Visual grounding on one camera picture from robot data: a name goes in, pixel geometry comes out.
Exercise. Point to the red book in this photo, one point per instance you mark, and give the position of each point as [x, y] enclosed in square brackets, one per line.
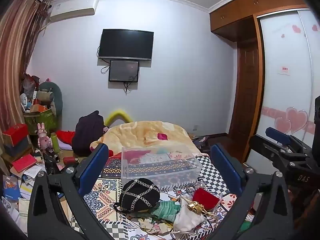
[24, 163]

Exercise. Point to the wooden overhead cabinet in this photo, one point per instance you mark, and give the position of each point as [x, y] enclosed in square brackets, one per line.
[240, 12]

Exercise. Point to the black wall television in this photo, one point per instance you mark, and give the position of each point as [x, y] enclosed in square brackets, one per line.
[126, 44]

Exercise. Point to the green bottle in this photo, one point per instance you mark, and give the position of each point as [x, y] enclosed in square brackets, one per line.
[55, 143]

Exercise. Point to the white cloth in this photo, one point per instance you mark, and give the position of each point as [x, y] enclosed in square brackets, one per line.
[187, 220]

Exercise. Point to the striped brown curtain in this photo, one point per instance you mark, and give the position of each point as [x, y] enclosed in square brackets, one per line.
[13, 67]

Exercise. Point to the red pouch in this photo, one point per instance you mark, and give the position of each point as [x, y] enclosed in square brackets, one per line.
[205, 198]

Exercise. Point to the small black monitor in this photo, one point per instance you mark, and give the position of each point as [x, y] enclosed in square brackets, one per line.
[123, 70]

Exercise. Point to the paper label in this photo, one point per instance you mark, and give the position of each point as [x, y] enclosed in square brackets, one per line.
[284, 71]

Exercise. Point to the pile of papers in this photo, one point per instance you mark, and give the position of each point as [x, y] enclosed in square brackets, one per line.
[27, 180]

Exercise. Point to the white air conditioner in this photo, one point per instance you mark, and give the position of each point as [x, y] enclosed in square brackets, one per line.
[72, 8]

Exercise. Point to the patterned bed sheet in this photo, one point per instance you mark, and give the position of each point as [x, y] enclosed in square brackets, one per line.
[107, 192]

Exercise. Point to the yellow curved pillow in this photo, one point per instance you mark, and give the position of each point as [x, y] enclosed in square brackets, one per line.
[118, 113]

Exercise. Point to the green cardboard box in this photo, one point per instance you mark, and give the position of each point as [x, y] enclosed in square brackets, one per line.
[42, 122]

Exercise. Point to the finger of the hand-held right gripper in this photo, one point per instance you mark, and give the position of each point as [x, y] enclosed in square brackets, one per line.
[261, 147]
[277, 133]

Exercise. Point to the red cloth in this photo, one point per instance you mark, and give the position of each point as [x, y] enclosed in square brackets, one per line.
[65, 136]

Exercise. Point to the pink rabbit toy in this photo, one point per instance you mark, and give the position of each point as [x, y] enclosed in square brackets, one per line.
[43, 138]

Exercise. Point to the red can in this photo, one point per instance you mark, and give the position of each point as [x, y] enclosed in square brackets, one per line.
[69, 160]

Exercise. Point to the black flashlight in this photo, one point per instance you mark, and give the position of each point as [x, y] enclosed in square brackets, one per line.
[52, 154]

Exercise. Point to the blue booklet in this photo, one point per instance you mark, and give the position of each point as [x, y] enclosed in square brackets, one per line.
[11, 187]

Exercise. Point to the gold metal clip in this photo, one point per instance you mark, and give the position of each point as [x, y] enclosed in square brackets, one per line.
[196, 207]

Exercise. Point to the yellow fleece blanket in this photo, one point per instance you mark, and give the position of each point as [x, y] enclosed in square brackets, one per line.
[140, 136]

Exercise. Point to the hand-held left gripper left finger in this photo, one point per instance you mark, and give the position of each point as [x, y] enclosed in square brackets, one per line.
[94, 166]

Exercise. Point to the wooden door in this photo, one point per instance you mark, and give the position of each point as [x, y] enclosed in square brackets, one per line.
[246, 90]

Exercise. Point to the black backpack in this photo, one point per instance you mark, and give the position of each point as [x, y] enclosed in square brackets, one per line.
[87, 132]

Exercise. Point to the white wardrobe with hearts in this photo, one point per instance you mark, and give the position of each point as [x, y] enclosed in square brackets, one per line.
[285, 92]

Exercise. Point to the red box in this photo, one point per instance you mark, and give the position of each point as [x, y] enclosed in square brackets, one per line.
[15, 133]

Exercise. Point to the pink small cloth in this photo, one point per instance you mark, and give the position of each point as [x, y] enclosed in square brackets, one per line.
[162, 136]

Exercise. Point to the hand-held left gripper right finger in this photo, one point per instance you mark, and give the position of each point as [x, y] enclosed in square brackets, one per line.
[226, 171]

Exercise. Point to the grey-green plush pillow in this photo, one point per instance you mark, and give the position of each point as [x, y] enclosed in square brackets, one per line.
[53, 92]

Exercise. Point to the clear plastic storage box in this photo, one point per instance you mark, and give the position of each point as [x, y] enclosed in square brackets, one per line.
[160, 166]

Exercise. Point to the green striped cloth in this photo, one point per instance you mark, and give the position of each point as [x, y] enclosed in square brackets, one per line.
[166, 210]

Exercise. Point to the floral cloth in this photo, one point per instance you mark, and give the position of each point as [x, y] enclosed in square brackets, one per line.
[155, 226]

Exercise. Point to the dark grey box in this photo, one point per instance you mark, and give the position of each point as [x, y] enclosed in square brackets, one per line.
[17, 147]

